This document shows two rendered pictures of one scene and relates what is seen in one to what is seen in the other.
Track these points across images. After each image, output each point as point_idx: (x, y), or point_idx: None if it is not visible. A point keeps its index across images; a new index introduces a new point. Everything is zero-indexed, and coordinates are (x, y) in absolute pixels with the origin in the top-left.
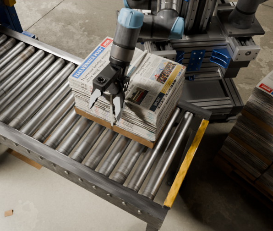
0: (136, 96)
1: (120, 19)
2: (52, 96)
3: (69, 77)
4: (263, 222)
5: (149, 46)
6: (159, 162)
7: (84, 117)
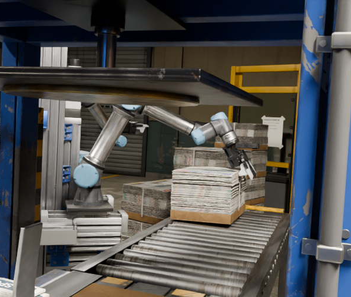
0: (234, 169)
1: (224, 116)
2: (214, 234)
3: (232, 175)
4: None
5: (107, 220)
6: (251, 214)
7: (230, 226)
